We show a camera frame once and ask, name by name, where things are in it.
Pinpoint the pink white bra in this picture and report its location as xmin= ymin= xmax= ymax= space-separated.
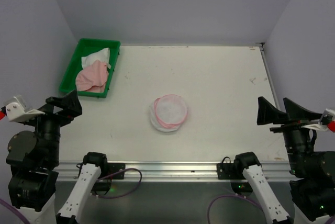
xmin=81 ymin=48 xmax=111 ymax=69

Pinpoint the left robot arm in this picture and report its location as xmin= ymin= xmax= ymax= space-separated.
xmin=1 ymin=90 xmax=108 ymax=223

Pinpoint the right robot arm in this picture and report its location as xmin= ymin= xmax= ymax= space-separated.
xmin=234 ymin=97 xmax=334 ymax=223

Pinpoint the green plastic tray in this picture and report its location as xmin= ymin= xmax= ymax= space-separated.
xmin=59 ymin=38 xmax=121 ymax=98

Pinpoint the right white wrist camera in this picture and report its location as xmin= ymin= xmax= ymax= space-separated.
xmin=303 ymin=108 xmax=334 ymax=132

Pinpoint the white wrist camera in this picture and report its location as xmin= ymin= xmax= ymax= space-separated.
xmin=303 ymin=108 xmax=334 ymax=132
xmin=1 ymin=95 xmax=46 ymax=122

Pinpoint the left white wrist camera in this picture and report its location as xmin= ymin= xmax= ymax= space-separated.
xmin=1 ymin=95 xmax=46 ymax=122

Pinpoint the aluminium front rail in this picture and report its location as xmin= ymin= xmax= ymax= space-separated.
xmin=56 ymin=160 xmax=296 ymax=183

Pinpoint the aluminium rail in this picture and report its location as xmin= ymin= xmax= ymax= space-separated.
xmin=256 ymin=42 xmax=280 ymax=109
xmin=56 ymin=160 xmax=296 ymax=183

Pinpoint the aluminium right side rail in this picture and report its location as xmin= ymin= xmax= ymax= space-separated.
xmin=256 ymin=42 xmax=280 ymax=109

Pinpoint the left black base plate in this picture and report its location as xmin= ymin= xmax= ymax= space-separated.
xmin=75 ymin=161 xmax=126 ymax=182

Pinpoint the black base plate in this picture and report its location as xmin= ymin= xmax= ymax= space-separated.
xmin=75 ymin=161 xmax=126 ymax=182
xmin=216 ymin=156 xmax=265 ymax=182

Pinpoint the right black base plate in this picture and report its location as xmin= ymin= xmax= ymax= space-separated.
xmin=216 ymin=156 xmax=265 ymax=182

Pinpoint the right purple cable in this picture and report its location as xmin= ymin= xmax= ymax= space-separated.
xmin=207 ymin=194 xmax=335 ymax=224

